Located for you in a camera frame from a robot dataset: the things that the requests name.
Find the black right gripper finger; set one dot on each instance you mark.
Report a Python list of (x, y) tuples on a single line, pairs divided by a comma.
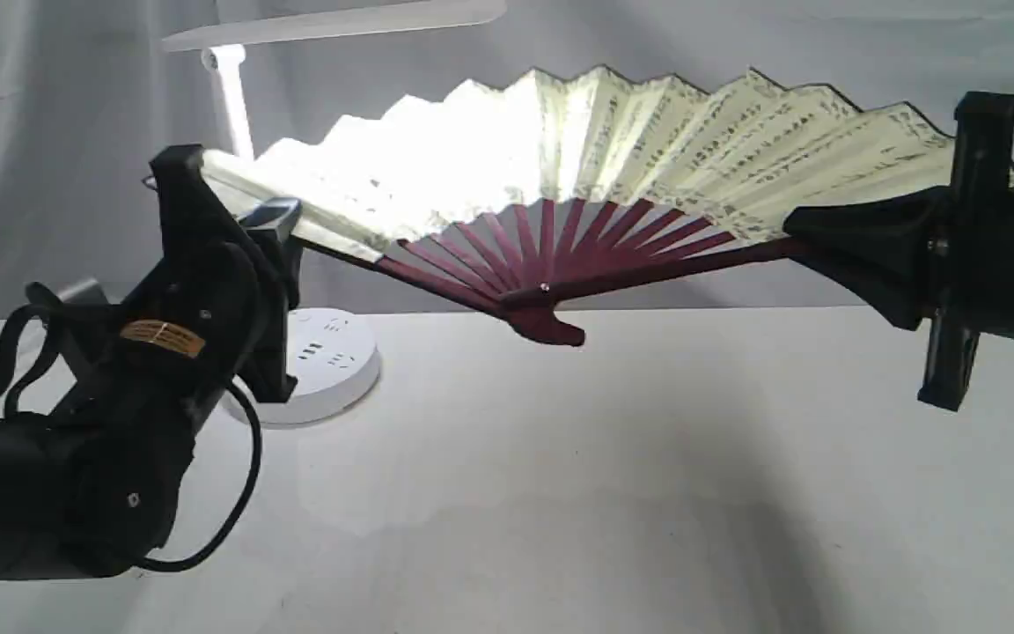
[(889, 229), (899, 292)]

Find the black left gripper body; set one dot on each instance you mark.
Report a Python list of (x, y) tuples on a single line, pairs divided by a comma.
[(176, 342)]

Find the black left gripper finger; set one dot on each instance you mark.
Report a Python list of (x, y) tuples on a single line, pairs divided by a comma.
[(270, 226), (190, 214)]

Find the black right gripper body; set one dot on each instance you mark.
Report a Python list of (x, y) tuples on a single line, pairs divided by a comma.
[(973, 249)]

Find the folding paper fan maroon ribs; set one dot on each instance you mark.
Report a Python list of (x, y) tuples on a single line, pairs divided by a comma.
[(513, 200)]

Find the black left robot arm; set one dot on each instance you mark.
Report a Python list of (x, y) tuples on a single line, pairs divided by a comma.
[(86, 501)]

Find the white desk lamp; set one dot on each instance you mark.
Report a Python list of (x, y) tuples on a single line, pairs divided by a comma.
[(335, 351)]

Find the grey backdrop curtain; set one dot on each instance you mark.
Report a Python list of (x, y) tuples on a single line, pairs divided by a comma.
[(88, 96)]

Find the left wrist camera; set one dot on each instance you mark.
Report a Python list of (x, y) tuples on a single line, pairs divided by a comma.
[(85, 292)]

